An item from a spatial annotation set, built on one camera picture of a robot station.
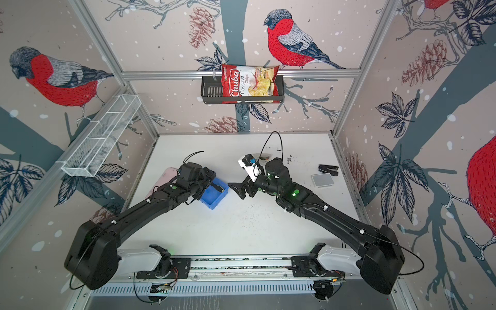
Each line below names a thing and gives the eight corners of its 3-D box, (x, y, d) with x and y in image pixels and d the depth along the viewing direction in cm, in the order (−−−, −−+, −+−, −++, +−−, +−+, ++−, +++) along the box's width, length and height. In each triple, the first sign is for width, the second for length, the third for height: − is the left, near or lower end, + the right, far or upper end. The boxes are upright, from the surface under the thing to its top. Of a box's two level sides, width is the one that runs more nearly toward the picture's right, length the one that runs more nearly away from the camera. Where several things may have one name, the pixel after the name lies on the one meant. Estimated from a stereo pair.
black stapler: (318, 174, 104) (320, 170, 102) (318, 167, 107) (320, 163, 105) (336, 176, 103) (339, 173, 101) (336, 169, 106) (338, 165, 104)
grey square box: (316, 188, 99) (317, 185, 97) (311, 176, 103) (312, 174, 101) (333, 185, 100) (335, 183, 98) (328, 174, 104) (329, 171, 102)
